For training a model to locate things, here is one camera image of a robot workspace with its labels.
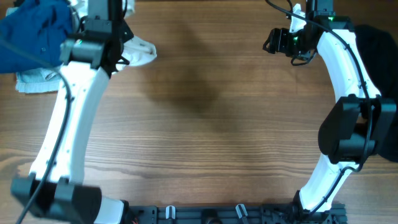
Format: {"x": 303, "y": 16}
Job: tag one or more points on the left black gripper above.
{"x": 127, "y": 31}

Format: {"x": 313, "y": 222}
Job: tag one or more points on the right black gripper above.
{"x": 277, "y": 43}

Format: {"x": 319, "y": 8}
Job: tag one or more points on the white t-shirt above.
{"x": 137, "y": 51}

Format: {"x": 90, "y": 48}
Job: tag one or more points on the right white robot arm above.
{"x": 356, "y": 127}

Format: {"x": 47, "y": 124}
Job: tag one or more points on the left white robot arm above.
{"x": 54, "y": 188}

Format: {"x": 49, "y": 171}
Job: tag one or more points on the black garment at right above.
{"x": 378, "y": 51}

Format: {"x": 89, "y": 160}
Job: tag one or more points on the folded blue shirt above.
{"x": 39, "y": 28}

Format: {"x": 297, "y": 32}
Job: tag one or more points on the folded light blue garment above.
{"x": 39, "y": 80}

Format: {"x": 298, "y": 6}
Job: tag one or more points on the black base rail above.
{"x": 241, "y": 213}

